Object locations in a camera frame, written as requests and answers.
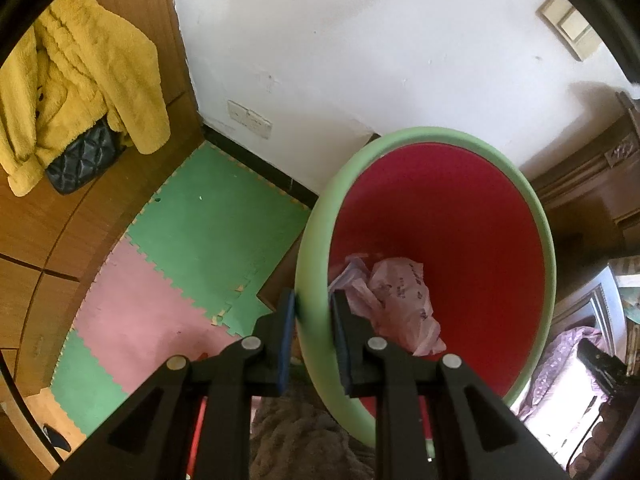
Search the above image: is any lilac plastic wrapper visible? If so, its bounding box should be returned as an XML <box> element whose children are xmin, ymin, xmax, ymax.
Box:
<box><xmin>327</xmin><ymin>254</ymin><xmax>371</xmax><ymax>291</ymax></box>

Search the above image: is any green foam mat tile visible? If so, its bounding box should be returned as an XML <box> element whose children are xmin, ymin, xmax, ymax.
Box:
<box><xmin>125</xmin><ymin>140</ymin><xmax>312</xmax><ymax>338</ymax></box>
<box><xmin>50</xmin><ymin>330</ymin><xmax>133</xmax><ymax>436</ymax></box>

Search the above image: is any red plastic stool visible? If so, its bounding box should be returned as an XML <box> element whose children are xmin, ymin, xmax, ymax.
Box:
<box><xmin>187</xmin><ymin>395</ymin><xmax>208</xmax><ymax>478</ymax></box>

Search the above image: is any black quilted handbag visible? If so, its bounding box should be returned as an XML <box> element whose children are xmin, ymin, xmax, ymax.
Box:
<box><xmin>45</xmin><ymin>119</ymin><xmax>128</xmax><ymax>196</ymax></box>

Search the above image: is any white pillow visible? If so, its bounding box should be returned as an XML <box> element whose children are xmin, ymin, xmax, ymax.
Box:
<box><xmin>525</xmin><ymin>360</ymin><xmax>608</xmax><ymax>466</ymax></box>

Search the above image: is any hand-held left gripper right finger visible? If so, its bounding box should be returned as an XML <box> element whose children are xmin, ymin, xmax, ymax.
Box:
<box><xmin>330</xmin><ymin>290</ymin><xmax>571</xmax><ymax>480</ymax></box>

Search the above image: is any grey fluffy blanket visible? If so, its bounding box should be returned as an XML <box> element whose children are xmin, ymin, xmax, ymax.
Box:
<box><xmin>250</xmin><ymin>395</ymin><xmax>378</xmax><ymax>480</ymax></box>

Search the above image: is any pink plastic bag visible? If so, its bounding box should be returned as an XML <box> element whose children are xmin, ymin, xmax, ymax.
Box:
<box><xmin>345</xmin><ymin>257</ymin><xmax>447</xmax><ymax>356</ymax></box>

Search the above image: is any white bed frame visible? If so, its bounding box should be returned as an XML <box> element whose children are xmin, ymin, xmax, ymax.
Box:
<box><xmin>547</xmin><ymin>265</ymin><xmax>628</xmax><ymax>361</ymax></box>

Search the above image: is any pink foam mat tile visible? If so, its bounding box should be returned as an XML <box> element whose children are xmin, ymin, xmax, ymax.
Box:
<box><xmin>75</xmin><ymin>240</ymin><xmax>256</xmax><ymax>386</ymax></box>

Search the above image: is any green-rimmed red bin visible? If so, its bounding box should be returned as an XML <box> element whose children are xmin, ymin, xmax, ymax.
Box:
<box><xmin>295</xmin><ymin>127</ymin><xmax>557</xmax><ymax>461</ymax></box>

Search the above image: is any black slipper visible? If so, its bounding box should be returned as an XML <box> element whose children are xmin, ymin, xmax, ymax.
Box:
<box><xmin>42</xmin><ymin>424</ymin><xmax>73</xmax><ymax>451</ymax></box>

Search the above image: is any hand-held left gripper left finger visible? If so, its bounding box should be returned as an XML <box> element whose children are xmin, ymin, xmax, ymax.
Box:
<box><xmin>50</xmin><ymin>287</ymin><xmax>301</xmax><ymax>480</ymax></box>

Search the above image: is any light wooden wardrobe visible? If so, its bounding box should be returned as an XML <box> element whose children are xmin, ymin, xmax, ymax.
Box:
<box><xmin>0</xmin><ymin>0</ymin><xmax>207</xmax><ymax>441</ymax></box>

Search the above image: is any purple floral bedding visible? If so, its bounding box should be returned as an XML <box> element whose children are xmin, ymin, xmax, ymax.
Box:
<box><xmin>517</xmin><ymin>327</ymin><xmax>601</xmax><ymax>421</ymax></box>

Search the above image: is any dark wooden bed headboard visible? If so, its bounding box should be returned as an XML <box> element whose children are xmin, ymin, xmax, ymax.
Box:
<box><xmin>520</xmin><ymin>90</ymin><xmax>640</xmax><ymax>281</ymax></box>

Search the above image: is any white wall socket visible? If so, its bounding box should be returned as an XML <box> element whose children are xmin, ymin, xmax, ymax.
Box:
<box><xmin>227</xmin><ymin>100</ymin><xmax>273</xmax><ymax>140</ymax></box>

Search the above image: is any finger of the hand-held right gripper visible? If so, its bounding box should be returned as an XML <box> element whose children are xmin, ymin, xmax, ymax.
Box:
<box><xmin>577</xmin><ymin>338</ymin><xmax>628</xmax><ymax>398</ymax></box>

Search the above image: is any yellow fleece jacket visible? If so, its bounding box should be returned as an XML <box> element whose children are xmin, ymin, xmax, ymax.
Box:
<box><xmin>0</xmin><ymin>0</ymin><xmax>171</xmax><ymax>197</ymax></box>

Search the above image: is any beige light switch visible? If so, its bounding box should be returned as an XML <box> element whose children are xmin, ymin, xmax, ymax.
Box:
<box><xmin>537</xmin><ymin>0</ymin><xmax>601</xmax><ymax>61</ymax></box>

